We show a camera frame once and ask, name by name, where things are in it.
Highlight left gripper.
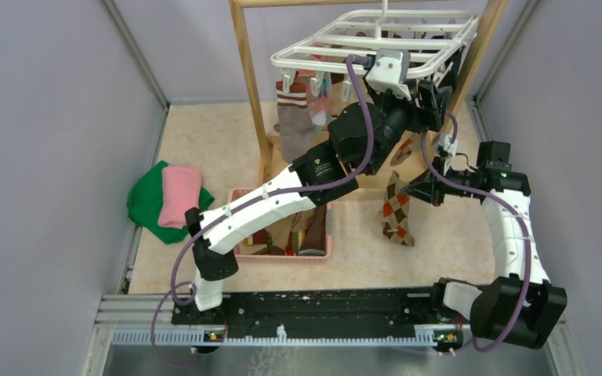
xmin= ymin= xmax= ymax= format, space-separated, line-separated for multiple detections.
xmin=361 ymin=71 xmax=450 ymax=175

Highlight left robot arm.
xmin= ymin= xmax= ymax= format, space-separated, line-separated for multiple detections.
xmin=184 ymin=80 xmax=454 ymax=324

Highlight purple cable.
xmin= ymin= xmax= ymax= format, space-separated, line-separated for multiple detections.
xmin=421 ymin=111 xmax=533 ymax=354
xmin=150 ymin=54 xmax=377 ymax=368

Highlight pink plastic basket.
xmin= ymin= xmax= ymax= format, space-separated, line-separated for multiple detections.
xmin=227 ymin=187 xmax=333 ymax=262

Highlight black sock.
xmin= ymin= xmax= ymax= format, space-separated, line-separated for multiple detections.
xmin=433 ymin=46 xmax=466 ymax=92

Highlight white clip hanger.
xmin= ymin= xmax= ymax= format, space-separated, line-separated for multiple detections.
xmin=270 ymin=2 xmax=480 ymax=85

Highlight beige argyle sock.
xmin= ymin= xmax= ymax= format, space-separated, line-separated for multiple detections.
xmin=376 ymin=171 xmax=415 ymax=247
xmin=390 ymin=133 xmax=422 ymax=167

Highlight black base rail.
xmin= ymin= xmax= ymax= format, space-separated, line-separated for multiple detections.
xmin=171 ymin=287 xmax=471 ymax=353

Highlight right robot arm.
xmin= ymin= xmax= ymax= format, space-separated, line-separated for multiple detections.
xmin=402 ymin=136 xmax=568 ymax=349

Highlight green cloth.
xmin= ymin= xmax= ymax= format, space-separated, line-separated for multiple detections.
xmin=126 ymin=161 xmax=215 ymax=244

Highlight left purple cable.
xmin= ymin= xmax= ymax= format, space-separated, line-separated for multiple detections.
xmin=150 ymin=54 xmax=377 ymax=368

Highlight wooden rack stand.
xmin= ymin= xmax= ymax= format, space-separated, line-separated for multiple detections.
xmin=228 ymin=1 xmax=509 ymax=201

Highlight striped socks in basket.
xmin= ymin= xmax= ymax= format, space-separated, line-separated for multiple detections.
xmin=238 ymin=204 xmax=329 ymax=258

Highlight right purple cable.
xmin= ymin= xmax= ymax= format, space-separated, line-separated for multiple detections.
xmin=421 ymin=111 xmax=533 ymax=354

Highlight pink folded cloth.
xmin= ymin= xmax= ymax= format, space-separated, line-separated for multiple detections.
xmin=158 ymin=165 xmax=202 ymax=229

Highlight maroon striped sock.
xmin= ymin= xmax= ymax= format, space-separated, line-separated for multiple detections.
xmin=275 ymin=81 xmax=316 ymax=163

